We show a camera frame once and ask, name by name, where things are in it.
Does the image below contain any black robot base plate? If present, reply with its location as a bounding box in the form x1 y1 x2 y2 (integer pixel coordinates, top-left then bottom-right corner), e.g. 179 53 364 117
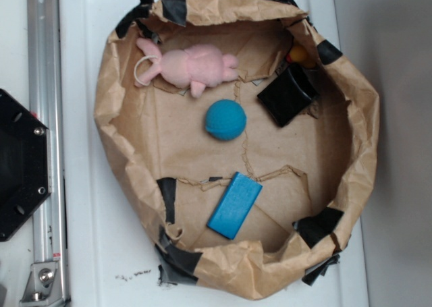
1 89 51 242

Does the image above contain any black square block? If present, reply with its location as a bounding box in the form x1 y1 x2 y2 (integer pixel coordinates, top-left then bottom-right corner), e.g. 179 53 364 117
257 63 319 127

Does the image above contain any blue ball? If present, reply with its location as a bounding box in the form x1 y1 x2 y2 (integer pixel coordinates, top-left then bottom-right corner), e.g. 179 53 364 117
205 99 247 141

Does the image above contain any yellow rubber duck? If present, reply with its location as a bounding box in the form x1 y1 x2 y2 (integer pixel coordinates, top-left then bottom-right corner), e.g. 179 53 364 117
286 45 317 69

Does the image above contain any pink plush bunny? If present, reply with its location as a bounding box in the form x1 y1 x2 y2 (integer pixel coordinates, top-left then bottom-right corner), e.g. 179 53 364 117
134 38 239 98

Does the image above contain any brown paper bin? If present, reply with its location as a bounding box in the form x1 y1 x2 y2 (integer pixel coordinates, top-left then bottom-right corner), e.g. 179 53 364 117
94 0 379 300

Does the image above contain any blue rectangular block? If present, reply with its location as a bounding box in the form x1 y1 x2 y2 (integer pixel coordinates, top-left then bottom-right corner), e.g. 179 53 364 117
207 172 263 240

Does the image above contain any aluminium extrusion rail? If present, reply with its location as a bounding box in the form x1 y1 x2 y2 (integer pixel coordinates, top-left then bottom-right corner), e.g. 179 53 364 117
26 0 71 307

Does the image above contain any metal corner bracket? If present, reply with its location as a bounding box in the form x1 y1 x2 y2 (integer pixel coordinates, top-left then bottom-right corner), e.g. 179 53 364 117
19 261 66 306

